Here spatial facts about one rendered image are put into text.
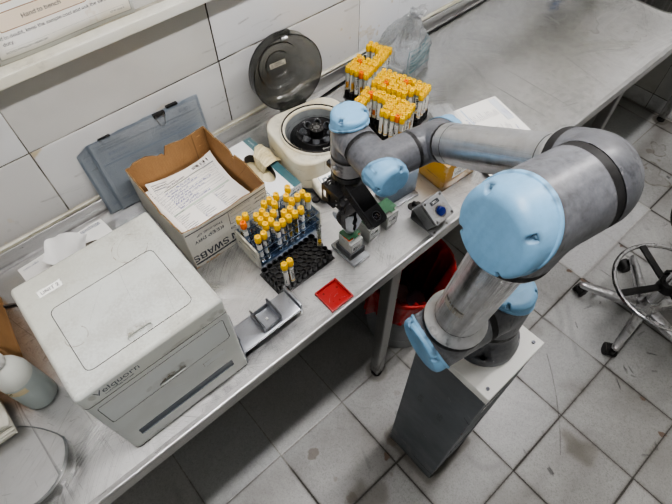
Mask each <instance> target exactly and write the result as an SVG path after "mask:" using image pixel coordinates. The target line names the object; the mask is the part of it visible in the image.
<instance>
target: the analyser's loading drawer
mask: <svg viewBox="0 0 672 504"><path fill-rule="evenodd" d="M265 300H266V303H265V304H264V305H263V306H261V307H260V308H258V309H257V310H256V311H254V312H253V313H252V312H251V310H249V313H250V316H248V317H247V318H246V319H244V320H243V321H242V322H240V323H239V324H237V325H236V326H235V327H233V328H234V331H235V333H236V335H237V336H238V337H239V338H240V340H241V341H240V343H241V345H242V348H243V350H244V353H246V352H247V351H248V350H250V349H251V348H252V347H254V346H255V345H256V344H258V343H259V342H260V341H262V340H263V339H264V338H265V337H267V336H268V335H269V334H271V333H272V332H273V331H275V330H276V329H277V328H279V327H280V326H281V325H283V324H284V323H285V322H286V321H288V320H289V319H290V318H292V317H293V316H294V315H296V314H297V313H298V312H301V313H302V312H303V306H302V303H301V302H300V301H299V300H298V299H297V298H296V297H295V296H294V295H293V293H292V292H291V291H290V290H289V289H288V288H287V287H286V286H285V285H284V286H283V292H281V293H280V294H278V295H277V296H276V297H274V298H273V299H272V300H270V301H269V300H268V298H266V299H265ZM266 317H268V320H266V319H265V318H266Z"/></svg>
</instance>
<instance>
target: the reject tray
mask: <svg viewBox="0 0 672 504"><path fill-rule="evenodd" d="M315 296H316V297H317V298H318V299H319V300H320V301H321V302H322V303H323V304H324V305H325V306H326V307H327V308H328V309H329V310H330V311H331V312H332V313H333V312H335V311H336V310H337V309H339V308H340V307H341V306H342V305H344V304H345V303H346V302H347V301H349V300H350V299H351V298H352V297H354V295H353V294H352V293H351V292H350V291H349V290H348V289H347V288H346V287H345V286H344V285H343V284H342V283H340V282H339V281H338V280H337V279H336V278H334V279H333V280H331V281H330V282H329V283H327V284H326V285H325V286H323V287H322V288H321V289H319V290H318V291H317V292H315Z"/></svg>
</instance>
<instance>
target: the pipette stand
mask: <svg viewBox="0 0 672 504"><path fill-rule="evenodd" d="M418 172H419V168H418V169H416V170H414V171H412V172H410V173H409V178H408V181H407V183H406V184H405V186H404V187H403V188H402V189H399V190H398V191H397V193H396V194H394V195H392V196H389V197H387V198H388V199H389V200H391V201H392V202H393V203H394V204H395V205H397V207H396V208H398V207H399V206H401V205H403V204H404V203H406V202H408V201H409V200H411V199H413V198H414V197H416V196H418V194H419V193H418V192H417V191H416V190H415V188H416V183H417V177H418Z"/></svg>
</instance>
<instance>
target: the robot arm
mask: <svg viewBox="0 0 672 504"><path fill-rule="evenodd" d="M369 123H370V119H369V112H368V109H367V108H366V107H365V106H364V105H363V104H361V103H359V102H356V101H344V102H342V103H341V102H340V103H339V104H337V105H335V106H334V107H333V109H332V110H331V112H330V124H329V130H330V155H331V158H330V159H328V160H327V161H326V165H327V166H328V167H329V168H330V169H331V176H330V177H328V178H327V180H326V181H324V182H323V183H321V189H322V199H323V200H324V201H325V202H327V203H328V204H329V205H330V206H331V207H332V208H333V209H334V208H335V207H336V208H337V209H338V212H335V211H333V212H332V214H333V216H334V218H335V219H336V220H337V222H338V223H339V224H340V225H341V227H342V228H343V230H344V231H345V232H346V233H348V234H351V233H353V232H354V231H356V230H357V228H358V226H359V225H360V223H361V221H363V223H364V224H365V225H366V227H367V228H368V229H369V230H372V229H375V228H376V227H378V226H379V225H381V224H382V223H383V222H385V221H386V219H387V216H386V214H385V213H384V211H383V210H382V208H381V207H380V205H379V204H378V202H377V201H376V200H375V198H374V197H373V195H372V194H371V192H370V191H369V190H368V188H367V187H366V186H368V187H369V188H370V189H371V190H372V191H373V192H374V193H375V194H376V195H377V196H380V197H389V196H392V195H394V194H396V193H397V191H398V190H399V189H402V188H403V187H404V186H405V184H406V183H407V181H408V178H409V173H410V172H412V171H414V170H416V169H418V168H421V167H423V166H425V165H427V164H430V163H432V162H437V163H442V164H447V165H451V166H456V167H460V168H465V169H469V170H474V171H478V172H483V173H487V174H492V176H490V177H488V178H487V179H486V180H484V181H483V182H482V183H481V184H479V185H477V186H476V187H475V188H473V189H472V190H471V191H470V192H469V193H468V195H467V196H466V197H465V199H464V201H463V203H462V206H461V209H460V214H459V224H460V225H461V226H462V227H463V229H461V231H460V234H461V238H462V241H463V243H464V246H465V248H466V250H467V253H466V255H465V256H464V258H463V260H462V261H461V263H460V265H459V266H458V268H457V270H456V271H455V273H454V275H453V276H452V278H451V280H450V281H449V283H448V285H447V286H446V288H445V289H443V290H440V291H438V292H437V293H435V294H434V295H433V296H432V297H431V298H430V299H429V300H428V302H427V304H426V305H425V307H424V309H422V310H421V311H419V312H418V313H416V314H412V315H411V317H409V318H407V319H406V320H405V322H404V328H405V332H406V335H407V337H408V339H409V341H410V343H411V345H412V347H413V348H414V350H415V352H416V353H417V355H418V356H419V357H420V359H421V360H422V361H423V363H424V364H425V365H426V366H427V367H428V368H429V369H430V370H432V371H434V372H440V371H442V370H444V369H446V368H447V369H449V368H450V366H451V365H453V364H454V363H456V362H458V361H459V360H461V359H463V358H464V359H465V360H467V361H468V362H470V363H472V364H475V365H478V366H482V367H496V366H500V365H502V364H505V363H506V362H508V361H509V360H510V359H511V358H512V357H513V355H514V354H515V352H516V351H517V349H518V346H519V343H520V331H519V330H520V328H521V327H522V325H523V323H524V322H525V320H526V319H527V317H528V315H529V314H530V313H531V312H532V311H533V310H534V308H535V303H536V301H537V298H538V290H537V286H536V284H535V282H534V281H536V280H538V279H540V278H542V277H543V276H544V275H546V274H547V273H548V272H549V271H550V270H551V269H552V268H553V267H554V266H555V265H556V264H557V263H558V262H559V261H560V260H561V259H562V258H563V256H564V255H566V254H567V253H568V252H569V251H570V250H572V249H573V248H575V247H576V246H578V245H579V244H581V243H583V242H585V241H586V240H588V239H590V238H592V237H593V236H595V235H597V234H599V233H600V232H602V231H604V230H605V229H607V228H609V227H611V226H613V225H615V224H616V223H618V222H620V221H621V220H623V219H624V218H625V217H626V216H627V215H628V214H629V213H630V212H631V211H632V210H633V209H634V207H635V206H636V204H637V203H638V201H639V199H640V197H641V195H642V192H643V188H644V181H645V172H644V167H643V163H642V160H641V158H640V156H639V154H638V153H637V151H636V150H635V148H634V147H633V146H632V145H631V144H630V143H629V142H628V141H627V140H625V139H624V138H622V137H621V136H619V135H617V134H615V133H612V132H609V131H606V130H602V129H596V128H589V127H577V126H565V127H561V128H559V129H557V130H555V131H554V132H545V131H535V130H524V129H514V128H504V127H493V126H483V125H472V124H462V122H461V121H460V120H459V119H458V118H456V117H455V116H454V115H452V114H445V115H443V116H438V117H434V118H432V119H430V120H429V121H427V122H425V123H423V124H420V125H418V126H416V127H413V128H411V129H409V130H406V131H404V132H402V133H399V134H397V135H395V136H392V137H390V138H387V139H385V140H381V139H380V138H379V136H378V135H377V134H376V133H375V132H374V131H373V130H372V129H371V128H370V127H369ZM329 180H330V181H329ZM328 181H329V182H328ZM324 190H325V191H326V197H325V196H324Z"/></svg>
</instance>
